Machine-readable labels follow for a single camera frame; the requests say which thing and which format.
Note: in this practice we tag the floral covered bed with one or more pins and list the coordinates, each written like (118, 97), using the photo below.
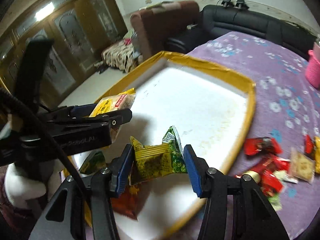
(125, 54)

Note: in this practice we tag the purple floral tablecloth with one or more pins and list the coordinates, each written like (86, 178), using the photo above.
(287, 109)

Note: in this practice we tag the white gloved left hand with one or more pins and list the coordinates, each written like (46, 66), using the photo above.
(19, 188)

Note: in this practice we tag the black leather sofa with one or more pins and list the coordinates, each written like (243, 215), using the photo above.
(215, 21)

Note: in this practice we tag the yellow pastry packet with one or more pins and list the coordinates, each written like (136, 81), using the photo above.
(317, 155)

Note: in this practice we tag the small red candy packet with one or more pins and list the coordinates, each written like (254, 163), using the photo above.
(253, 146)

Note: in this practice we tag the yellow biscuit packet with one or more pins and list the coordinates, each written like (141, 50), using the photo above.
(114, 103)

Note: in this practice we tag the small green candy packet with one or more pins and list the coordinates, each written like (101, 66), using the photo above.
(275, 202)

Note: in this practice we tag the pink sleeved thermos bottle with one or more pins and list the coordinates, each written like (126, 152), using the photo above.
(312, 72)

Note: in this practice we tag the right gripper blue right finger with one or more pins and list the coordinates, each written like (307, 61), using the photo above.
(196, 168)

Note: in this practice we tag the dark wooden door cabinet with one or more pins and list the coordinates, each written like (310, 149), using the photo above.
(81, 30)

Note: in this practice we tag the black clip device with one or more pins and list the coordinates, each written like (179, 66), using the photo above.
(227, 3)
(241, 5)

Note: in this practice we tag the red black chocolate packet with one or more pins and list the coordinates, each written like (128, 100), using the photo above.
(308, 144)

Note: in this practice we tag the black clip device left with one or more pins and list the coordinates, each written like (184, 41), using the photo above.
(227, 3)

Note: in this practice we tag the large red candy packet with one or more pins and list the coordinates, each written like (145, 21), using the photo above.
(262, 173)

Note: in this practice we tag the red orange snack packet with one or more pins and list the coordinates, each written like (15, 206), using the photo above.
(127, 203)

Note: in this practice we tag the brown armchair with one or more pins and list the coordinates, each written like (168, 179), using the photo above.
(154, 26)

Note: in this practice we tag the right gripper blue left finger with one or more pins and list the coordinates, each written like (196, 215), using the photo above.
(121, 168)

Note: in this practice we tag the green yellow snack packet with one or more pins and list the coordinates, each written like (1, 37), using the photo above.
(157, 161)

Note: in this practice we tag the beige cracker packet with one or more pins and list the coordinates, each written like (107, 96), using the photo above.
(301, 166)

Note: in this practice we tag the black clip device right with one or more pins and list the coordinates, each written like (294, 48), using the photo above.
(241, 5)

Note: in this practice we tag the yellow cardboard box tray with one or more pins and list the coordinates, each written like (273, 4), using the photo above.
(211, 106)

